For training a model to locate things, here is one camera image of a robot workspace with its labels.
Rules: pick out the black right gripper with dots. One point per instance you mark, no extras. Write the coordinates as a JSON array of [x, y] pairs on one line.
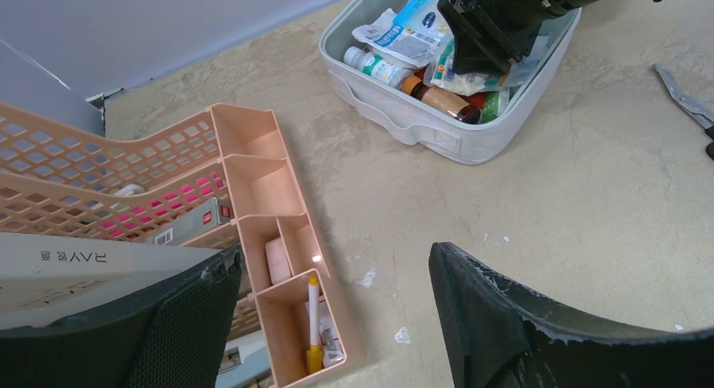
[[492, 35]]

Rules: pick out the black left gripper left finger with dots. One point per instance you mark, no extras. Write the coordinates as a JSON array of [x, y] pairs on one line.
[[169, 334]]

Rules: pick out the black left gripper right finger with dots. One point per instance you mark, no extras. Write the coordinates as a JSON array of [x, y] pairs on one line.
[[501, 333]]

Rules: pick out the small green box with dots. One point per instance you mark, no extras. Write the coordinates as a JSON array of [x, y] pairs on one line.
[[495, 103]]

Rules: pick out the blue cotton swab bag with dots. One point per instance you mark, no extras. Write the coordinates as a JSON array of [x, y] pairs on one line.
[[423, 17]]

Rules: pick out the blue white gauze packet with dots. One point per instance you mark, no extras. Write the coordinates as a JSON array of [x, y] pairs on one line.
[[412, 46]]

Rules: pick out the brown orange-capped bottle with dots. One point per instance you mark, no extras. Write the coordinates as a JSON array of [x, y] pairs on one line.
[[446, 102]]

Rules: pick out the grey medicine kit box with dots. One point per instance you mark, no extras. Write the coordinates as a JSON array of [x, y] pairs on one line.
[[410, 121]]

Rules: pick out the black handled scissors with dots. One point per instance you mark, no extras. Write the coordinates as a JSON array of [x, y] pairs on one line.
[[697, 111]]

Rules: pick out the colourful plaster box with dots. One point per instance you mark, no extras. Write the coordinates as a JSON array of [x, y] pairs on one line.
[[440, 72]]

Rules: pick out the white green-label bottle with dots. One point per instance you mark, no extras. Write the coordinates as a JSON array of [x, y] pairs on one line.
[[376, 67]]

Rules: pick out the pink eraser in rack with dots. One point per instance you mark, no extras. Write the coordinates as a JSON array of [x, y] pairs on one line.
[[277, 261]]

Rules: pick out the grey red-label box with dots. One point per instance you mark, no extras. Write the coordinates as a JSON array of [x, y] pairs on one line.
[[205, 217]]

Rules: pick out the white yellow pen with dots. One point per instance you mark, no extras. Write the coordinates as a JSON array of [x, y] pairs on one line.
[[314, 354]]

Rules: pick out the grey folder in rack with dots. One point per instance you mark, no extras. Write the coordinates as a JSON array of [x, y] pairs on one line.
[[44, 278]]

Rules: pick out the orange plastic file rack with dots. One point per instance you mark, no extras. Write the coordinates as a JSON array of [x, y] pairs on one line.
[[60, 181]]

